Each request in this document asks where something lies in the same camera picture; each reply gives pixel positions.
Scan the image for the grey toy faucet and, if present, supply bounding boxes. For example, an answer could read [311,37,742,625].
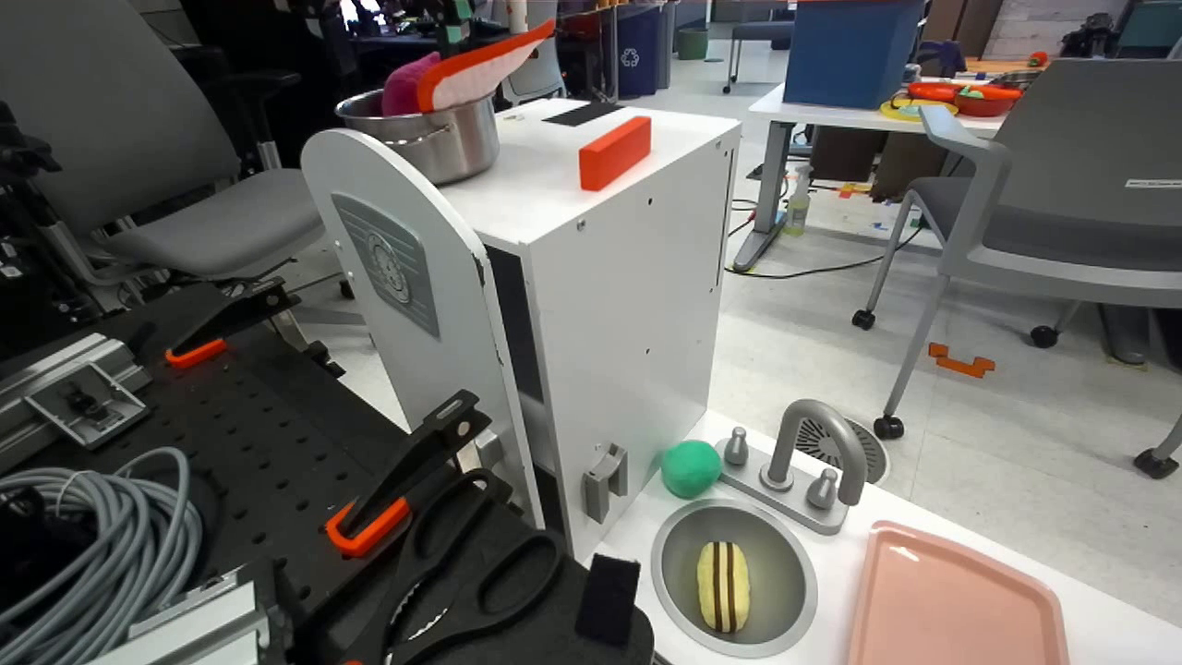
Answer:
[717,394,894,537]

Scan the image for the yellow striped toy food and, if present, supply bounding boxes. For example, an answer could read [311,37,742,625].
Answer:
[696,537,754,639]

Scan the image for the grey toy sink basin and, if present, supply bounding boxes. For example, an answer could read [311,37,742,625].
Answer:
[646,496,819,659]

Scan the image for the white toy kitchen counter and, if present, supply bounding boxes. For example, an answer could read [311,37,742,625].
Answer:
[587,412,1182,665]

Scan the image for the white cabinet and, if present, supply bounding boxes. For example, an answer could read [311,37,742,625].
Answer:
[299,96,746,570]

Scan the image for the green ball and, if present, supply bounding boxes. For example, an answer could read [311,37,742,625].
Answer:
[656,436,726,503]

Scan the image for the red rectangular block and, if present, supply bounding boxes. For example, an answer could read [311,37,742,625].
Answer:
[576,115,655,195]

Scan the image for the steel pot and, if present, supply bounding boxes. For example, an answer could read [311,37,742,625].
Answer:
[334,86,502,189]

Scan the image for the clear spray bottle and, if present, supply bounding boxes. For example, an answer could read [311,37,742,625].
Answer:
[782,159,819,235]

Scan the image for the black scissors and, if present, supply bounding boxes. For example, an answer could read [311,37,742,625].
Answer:
[311,464,569,665]

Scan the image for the small black rectangular pad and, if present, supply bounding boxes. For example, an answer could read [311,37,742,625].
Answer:
[571,552,646,649]

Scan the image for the blue recycling bin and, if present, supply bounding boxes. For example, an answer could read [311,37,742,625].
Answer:
[612,5,681,102]

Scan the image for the orange plastic colander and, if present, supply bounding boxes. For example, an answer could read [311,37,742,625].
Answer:
[415,17,561,117]

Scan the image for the pink plastic utensil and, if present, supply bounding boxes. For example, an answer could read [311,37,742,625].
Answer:
[378,47,446,121]

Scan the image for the white desk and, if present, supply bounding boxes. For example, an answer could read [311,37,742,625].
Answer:
[731,83,1026,279]

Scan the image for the black pegboard work table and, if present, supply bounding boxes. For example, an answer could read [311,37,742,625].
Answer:
[0,280,656,665]

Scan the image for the blue storage bin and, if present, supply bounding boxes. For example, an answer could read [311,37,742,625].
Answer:
[782,0,927,111]

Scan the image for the pink plastic tray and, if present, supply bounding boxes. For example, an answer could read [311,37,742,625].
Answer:
[847,516,1072,665]

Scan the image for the aluminium extrusion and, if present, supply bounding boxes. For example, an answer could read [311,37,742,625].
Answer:
[89,574,268,665]

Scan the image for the grey plate with black part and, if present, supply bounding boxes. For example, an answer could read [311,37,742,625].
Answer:
[23,363,154,450]

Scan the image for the grey office chair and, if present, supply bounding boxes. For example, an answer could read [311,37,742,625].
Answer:
[851,52,1182,485]

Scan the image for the large grey padded chair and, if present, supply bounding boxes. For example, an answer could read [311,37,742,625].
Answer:
[0,0,324,288]

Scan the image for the orange handled black clamp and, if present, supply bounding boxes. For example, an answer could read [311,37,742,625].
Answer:
[320,388,496,563]
[164,279,299,377]

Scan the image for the grey cable coil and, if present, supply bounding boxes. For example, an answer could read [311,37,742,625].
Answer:
[0,444,206,665]

